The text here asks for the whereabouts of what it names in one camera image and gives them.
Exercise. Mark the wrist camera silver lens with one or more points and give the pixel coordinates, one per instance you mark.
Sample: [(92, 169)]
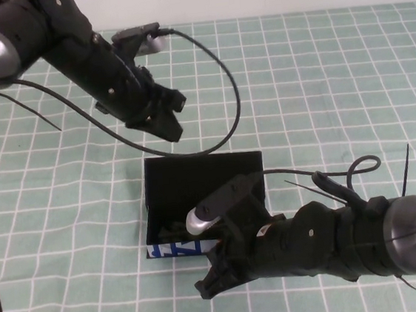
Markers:
[(151, 44), (200, 222)]

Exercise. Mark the black right camera mount bracket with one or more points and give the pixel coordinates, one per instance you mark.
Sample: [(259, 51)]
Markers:
[(247, 211)]

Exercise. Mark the green white checked tablecloth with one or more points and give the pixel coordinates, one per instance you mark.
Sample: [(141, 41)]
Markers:
[(333, 75)]

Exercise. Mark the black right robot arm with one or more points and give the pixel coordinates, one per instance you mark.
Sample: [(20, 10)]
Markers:
[(350, 238)]

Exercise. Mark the right wrist camera silver lens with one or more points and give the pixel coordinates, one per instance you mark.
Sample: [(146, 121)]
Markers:
[(200, 222)]

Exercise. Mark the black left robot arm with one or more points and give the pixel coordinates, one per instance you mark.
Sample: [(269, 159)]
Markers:
[(31, 29)]

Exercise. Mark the black zip tie left arm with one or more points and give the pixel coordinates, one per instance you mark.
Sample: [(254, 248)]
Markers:
[(8, 99)]

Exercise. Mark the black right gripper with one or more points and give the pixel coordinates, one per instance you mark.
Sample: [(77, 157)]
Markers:
[(266, 254)]

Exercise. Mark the black left camera mount bracket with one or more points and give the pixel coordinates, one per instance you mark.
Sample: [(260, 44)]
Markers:
[(130, 54)]

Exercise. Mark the left wrist camera silver lens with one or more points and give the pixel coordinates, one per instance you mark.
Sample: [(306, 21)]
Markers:
[(151, 44)]

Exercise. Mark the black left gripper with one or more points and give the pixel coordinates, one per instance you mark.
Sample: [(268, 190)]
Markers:
[(119, 87)]

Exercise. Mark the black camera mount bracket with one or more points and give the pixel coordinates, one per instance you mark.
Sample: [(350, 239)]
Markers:
[(130, 54), (247, 211)]

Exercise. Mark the black framed glasses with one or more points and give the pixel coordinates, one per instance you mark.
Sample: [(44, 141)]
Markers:
[(173, 232)]

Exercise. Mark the black box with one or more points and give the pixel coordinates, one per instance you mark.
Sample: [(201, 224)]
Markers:
[(195, 172)]

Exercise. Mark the black zip tie right arm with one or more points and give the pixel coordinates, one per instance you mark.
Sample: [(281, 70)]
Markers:
[(404, 176)]

